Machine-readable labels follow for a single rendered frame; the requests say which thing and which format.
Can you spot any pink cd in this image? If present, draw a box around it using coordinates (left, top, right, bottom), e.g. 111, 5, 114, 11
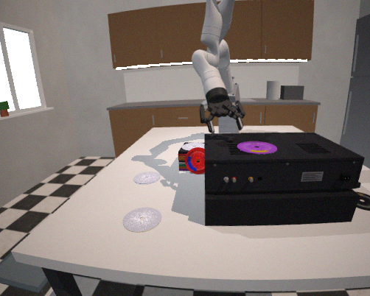
237, 141, 277, 154

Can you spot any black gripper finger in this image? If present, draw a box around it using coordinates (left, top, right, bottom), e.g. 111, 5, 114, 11
223, 100, 245, 130
200, 104, 220, 134

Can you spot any red cd with blue mark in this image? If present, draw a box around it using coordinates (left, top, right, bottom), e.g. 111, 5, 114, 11
185, 147, 205, 175

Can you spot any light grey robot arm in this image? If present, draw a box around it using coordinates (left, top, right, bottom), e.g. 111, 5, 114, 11
192, 0, 235, 95

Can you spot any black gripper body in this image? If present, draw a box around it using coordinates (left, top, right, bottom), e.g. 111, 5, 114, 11
206, 87, 232, 117

